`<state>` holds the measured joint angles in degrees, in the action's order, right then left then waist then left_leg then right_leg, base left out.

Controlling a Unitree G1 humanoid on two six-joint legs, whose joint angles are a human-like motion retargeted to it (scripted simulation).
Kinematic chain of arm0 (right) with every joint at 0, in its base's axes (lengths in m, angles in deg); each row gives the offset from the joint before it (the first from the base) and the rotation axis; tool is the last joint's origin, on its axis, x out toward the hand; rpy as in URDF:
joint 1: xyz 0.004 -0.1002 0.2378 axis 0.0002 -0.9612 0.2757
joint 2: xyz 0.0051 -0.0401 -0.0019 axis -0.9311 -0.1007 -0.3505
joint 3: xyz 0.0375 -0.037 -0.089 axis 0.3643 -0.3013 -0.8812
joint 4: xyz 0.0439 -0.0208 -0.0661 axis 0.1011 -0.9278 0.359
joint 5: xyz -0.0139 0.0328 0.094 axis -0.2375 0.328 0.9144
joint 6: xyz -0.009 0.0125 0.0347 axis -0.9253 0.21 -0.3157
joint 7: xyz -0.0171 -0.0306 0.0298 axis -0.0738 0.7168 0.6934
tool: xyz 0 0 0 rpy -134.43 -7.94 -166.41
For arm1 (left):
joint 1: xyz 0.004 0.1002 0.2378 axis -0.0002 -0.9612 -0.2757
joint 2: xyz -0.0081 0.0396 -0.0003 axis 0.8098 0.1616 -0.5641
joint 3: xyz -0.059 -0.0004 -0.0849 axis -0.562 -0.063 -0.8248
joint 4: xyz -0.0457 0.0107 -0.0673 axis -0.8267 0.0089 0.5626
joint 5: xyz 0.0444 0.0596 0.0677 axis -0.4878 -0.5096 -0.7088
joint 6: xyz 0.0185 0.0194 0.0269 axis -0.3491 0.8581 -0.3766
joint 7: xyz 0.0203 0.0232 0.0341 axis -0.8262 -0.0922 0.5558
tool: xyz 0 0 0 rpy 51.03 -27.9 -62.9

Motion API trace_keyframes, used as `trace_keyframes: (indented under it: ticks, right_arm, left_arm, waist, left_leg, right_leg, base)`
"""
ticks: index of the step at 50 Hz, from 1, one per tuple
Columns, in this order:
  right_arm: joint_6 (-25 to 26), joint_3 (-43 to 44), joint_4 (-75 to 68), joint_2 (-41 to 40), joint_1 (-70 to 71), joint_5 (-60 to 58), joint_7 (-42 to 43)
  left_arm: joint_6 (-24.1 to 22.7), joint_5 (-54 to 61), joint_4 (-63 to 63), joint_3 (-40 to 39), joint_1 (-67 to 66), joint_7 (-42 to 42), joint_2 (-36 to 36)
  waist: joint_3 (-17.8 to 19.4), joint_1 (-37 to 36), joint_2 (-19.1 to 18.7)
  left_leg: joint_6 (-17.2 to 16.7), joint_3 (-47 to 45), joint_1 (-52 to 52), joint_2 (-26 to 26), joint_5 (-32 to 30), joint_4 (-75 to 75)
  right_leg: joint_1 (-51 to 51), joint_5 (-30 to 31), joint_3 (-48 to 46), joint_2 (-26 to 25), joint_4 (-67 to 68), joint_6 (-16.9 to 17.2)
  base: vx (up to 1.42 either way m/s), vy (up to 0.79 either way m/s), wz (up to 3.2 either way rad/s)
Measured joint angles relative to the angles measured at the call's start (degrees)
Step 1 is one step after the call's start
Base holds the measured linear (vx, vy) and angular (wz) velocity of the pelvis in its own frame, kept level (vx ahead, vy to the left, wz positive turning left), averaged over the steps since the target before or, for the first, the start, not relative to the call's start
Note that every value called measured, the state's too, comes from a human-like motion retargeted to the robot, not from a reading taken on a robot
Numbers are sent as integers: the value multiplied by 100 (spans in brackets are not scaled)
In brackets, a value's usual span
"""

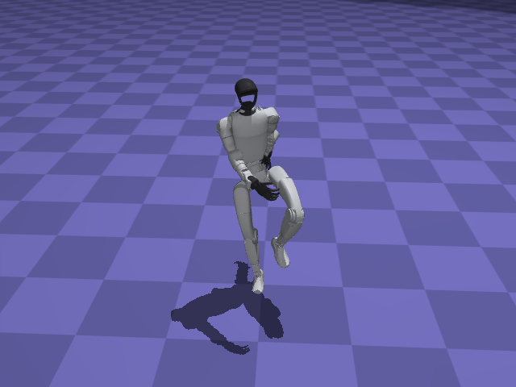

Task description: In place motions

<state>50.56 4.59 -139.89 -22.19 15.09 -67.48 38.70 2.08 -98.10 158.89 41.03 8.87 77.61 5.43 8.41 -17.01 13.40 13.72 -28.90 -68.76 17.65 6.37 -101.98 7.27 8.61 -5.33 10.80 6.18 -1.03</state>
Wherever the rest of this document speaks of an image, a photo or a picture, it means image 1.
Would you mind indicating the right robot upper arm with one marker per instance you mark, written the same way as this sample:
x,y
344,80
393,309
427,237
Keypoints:
x,y
223,128

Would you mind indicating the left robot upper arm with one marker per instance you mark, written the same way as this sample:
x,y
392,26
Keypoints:
x,y
273,119

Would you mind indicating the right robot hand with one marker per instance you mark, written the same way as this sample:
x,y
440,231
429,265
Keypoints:
x,y
262,189

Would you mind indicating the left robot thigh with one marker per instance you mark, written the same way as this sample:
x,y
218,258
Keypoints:
x,y
287,189

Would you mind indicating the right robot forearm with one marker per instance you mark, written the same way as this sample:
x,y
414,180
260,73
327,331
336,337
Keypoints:
x,y
240,167

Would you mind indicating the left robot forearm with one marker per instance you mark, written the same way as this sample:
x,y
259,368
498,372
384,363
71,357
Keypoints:
x,y
269,148

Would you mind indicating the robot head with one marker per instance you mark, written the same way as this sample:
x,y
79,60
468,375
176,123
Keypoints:
x,y
245,87

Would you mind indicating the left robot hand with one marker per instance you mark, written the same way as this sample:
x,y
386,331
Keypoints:
x,y
266,160

